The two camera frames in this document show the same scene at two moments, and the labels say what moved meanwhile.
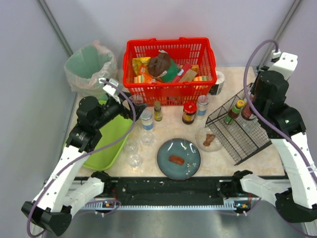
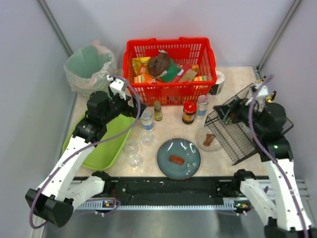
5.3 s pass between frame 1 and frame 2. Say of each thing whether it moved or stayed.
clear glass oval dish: stayed
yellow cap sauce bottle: stayed
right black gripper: moved
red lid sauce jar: stayed
